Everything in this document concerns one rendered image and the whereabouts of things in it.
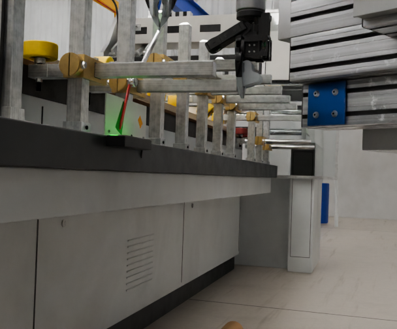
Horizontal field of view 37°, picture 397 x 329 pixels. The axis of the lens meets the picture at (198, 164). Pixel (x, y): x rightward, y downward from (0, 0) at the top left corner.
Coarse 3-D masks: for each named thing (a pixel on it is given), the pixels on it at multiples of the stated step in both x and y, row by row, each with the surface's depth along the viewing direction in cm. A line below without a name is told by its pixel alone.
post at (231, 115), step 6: (234, 72) 271; (228, 114) 271; (234, 114) 271; (228, 120) 271; (234, 120) 271; (228, 126) 271; (234, 126) 271; (228, 132) 271; (234, 132) 272; (228, 138) 271; (234, 138) 272; (228, 144) 271; (234, 144) 273; (228, 150) 270; (234, 150) 273
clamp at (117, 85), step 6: (120, 78) 148; (126, 78) 147; (138, 78) 155; (108, 84) 150; (114, 84) 148; (120, 84) 147; (126, 84) 147; (114, 90) 148; (120, 90) 148; (126, 90) 149; (132, 90) 151; (138, 96) 156; (144, 96) 159
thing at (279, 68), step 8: (272, 32) 396; (272, 40) 396; (280, 40) 394; (272, 48) 396; (280, 48) 394; (288, 48) 393; (272, 56) 395; (280, 56) 394; (288, 56) 393; (272, 64) 395; (280, 64) 394; (288, 64) 392; (272, 72) 395; (280, 72) 394; (288, 72) 392
